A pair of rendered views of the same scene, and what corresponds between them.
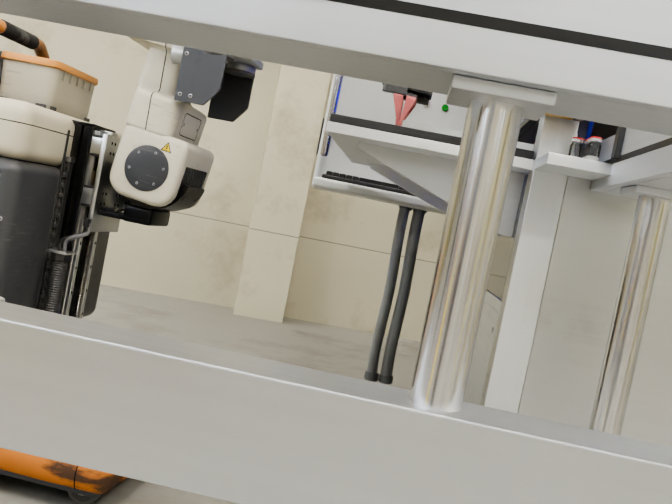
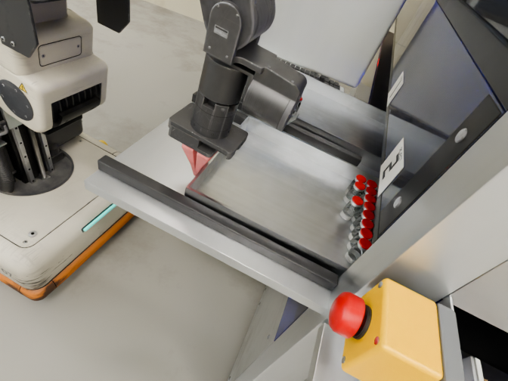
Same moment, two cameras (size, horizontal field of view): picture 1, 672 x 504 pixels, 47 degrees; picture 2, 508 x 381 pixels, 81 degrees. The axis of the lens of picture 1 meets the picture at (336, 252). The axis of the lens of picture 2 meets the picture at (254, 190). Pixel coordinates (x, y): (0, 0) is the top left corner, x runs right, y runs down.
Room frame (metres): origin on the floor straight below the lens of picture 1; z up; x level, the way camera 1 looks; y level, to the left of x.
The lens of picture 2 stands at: (1.25, -0.18, 1.25)
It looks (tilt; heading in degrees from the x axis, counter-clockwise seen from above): 43 degrees down; 1
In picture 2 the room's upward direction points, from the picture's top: 23 degrees clockwise
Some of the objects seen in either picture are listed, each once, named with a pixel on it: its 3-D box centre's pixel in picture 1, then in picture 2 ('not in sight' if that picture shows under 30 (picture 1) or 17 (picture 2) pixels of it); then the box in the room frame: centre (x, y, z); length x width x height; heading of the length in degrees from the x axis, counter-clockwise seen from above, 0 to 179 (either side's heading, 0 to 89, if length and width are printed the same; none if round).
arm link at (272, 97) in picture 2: not in sight; (261, 66); (1.60, -0.12, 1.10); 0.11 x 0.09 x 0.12; 85
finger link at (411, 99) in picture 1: (396, 109); (196, 149); (1.60, -0.06, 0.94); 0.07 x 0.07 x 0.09; 85
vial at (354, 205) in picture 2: not in sight; (351, 208); (1.67, -0.35, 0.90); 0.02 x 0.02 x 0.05
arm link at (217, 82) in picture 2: not in sight; (228, 78); (1.60, -0.09, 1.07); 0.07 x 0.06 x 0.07; 85
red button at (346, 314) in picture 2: not in sight; (351, 317); (1.40, -0.31, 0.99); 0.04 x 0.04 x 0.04; 85
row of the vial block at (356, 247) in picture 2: not in sight; (362, 218); (1.65, -0.37, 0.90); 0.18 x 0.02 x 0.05; 176
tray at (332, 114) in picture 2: not in sight; (335, 116); (2.00, -0.29, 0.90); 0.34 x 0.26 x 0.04; 85
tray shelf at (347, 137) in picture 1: (441, 164); (289, 144); (1.84, -0.20, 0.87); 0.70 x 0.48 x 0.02; 175
